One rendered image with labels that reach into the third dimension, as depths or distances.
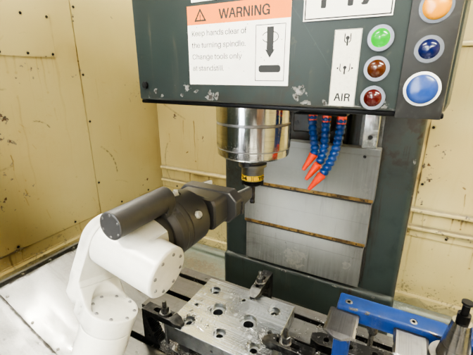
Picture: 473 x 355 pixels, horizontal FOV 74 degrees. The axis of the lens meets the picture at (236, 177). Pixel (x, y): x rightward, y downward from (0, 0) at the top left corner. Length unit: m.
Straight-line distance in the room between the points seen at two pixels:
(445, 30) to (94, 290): 0.50
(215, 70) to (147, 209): 0.22
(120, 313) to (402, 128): 0.92
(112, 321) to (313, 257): 0.93
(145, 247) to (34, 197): 1.17
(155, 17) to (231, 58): 0.15
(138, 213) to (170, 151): 1.55
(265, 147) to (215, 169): 1.17
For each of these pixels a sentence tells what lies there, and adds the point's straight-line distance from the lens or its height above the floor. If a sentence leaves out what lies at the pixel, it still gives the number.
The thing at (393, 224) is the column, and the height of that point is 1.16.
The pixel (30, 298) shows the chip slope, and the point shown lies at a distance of 1.53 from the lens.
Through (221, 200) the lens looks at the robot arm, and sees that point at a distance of 0.51.
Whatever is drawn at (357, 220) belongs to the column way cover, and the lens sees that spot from 1.15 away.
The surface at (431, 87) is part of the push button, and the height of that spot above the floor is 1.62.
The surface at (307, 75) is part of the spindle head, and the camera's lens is 0.42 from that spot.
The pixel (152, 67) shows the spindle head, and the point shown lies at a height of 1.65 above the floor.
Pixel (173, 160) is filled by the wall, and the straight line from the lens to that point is 1.93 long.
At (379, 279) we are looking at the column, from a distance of 1.29.
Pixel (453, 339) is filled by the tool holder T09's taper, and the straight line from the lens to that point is 0.61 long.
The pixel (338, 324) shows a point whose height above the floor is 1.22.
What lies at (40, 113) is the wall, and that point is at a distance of 1.50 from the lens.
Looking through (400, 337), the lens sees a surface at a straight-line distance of 0.66.
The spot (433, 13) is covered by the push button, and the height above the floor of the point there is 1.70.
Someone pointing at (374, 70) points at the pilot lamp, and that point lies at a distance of 0.40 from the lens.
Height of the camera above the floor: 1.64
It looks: 18 degrees down
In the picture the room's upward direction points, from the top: straight up
